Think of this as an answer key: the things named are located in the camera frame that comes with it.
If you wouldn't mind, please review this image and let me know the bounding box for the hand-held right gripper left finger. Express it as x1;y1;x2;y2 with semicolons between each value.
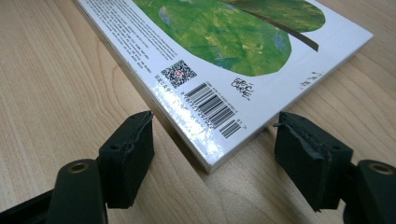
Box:
98;110;156;209

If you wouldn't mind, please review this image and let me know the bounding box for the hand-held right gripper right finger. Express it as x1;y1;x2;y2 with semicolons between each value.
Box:
274;111;354;213

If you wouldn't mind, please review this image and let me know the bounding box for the white book with green leaf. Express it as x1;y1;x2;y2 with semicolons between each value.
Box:
74;0;375;175

